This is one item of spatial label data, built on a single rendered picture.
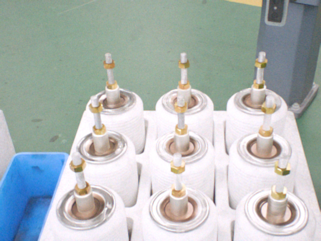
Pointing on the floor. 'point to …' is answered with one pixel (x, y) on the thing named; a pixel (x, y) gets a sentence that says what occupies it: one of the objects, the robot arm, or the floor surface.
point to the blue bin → (29, 194)
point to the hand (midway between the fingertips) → (283, 0)
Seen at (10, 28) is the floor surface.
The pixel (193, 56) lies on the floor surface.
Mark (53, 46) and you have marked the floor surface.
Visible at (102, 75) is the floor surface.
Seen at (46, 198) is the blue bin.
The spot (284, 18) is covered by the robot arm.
